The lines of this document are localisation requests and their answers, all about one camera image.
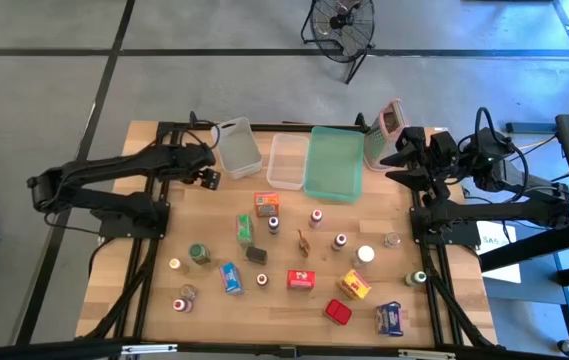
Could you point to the small clear glass jar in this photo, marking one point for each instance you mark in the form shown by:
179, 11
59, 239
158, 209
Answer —
392, 240
188, 291

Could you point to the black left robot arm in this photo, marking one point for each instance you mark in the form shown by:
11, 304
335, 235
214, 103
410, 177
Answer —
114, 162

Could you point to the blue Rice Krispies box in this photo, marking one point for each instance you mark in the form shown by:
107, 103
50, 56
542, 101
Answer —
231, 278

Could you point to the pink food colouring bottle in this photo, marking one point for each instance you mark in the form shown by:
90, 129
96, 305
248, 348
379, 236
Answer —
316, 217

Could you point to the dark red food colouring bottle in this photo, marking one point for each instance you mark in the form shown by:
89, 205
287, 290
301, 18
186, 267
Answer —
262, 279

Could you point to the black caster wheel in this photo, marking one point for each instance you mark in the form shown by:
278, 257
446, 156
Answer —
566, 347

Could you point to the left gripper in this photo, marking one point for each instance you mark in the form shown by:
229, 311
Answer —
189, 160

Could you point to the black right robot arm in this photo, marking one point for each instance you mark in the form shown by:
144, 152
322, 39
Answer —
514, 212

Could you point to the black floor fan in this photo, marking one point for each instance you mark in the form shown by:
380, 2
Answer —
341, 22

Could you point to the dark green small box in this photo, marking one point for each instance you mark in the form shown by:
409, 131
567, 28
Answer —
256, 255

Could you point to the blue food colouring bottle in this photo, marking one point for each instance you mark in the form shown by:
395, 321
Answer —
273, 223

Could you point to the clear plastic container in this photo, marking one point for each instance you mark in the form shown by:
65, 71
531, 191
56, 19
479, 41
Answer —
288, 165

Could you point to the yellow Corn Pops box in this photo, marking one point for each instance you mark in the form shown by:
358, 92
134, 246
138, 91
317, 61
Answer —
354, 285

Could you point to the green Apple Jacks box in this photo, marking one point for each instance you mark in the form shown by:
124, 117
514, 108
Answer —
244, 229

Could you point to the small red box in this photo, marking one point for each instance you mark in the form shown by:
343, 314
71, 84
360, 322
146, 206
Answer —
337, 312

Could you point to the orange food colouring bottle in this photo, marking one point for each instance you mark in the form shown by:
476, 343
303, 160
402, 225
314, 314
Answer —
175, 263

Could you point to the black camera gantry beam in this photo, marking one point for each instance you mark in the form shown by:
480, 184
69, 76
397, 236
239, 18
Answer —
64, 350

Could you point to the grey plastic bin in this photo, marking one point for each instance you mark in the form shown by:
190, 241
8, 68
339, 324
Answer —
239, 150

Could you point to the teal plastic tray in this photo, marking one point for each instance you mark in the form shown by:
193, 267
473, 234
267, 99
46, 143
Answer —
334, 165

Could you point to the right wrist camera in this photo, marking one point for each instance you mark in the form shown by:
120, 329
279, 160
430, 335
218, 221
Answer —
411, 137

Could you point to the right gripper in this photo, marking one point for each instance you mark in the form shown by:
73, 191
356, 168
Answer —
444, 150

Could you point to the green-lid spice jar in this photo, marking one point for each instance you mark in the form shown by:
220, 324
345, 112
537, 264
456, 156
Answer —
198, 252

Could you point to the white paper sheet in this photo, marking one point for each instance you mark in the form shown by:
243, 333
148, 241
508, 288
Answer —
501, 237

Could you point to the black metal beam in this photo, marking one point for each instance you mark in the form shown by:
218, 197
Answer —
539, 245

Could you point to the green food colouring bottle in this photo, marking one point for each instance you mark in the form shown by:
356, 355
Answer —
418, 277

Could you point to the white-lid spice jar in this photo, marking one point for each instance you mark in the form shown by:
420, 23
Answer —
365, 254

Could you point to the red cereal box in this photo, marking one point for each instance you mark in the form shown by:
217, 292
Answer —
300, 280

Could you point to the orange Mini Wheats box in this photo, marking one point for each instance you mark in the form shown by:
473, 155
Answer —
267, 205

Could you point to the black aluminium table frame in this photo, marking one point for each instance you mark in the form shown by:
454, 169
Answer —
274, 127

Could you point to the dark blue cereal box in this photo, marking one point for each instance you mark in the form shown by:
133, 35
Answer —
389, 320

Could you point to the blue metal bar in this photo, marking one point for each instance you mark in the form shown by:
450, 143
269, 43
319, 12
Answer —
529, 128

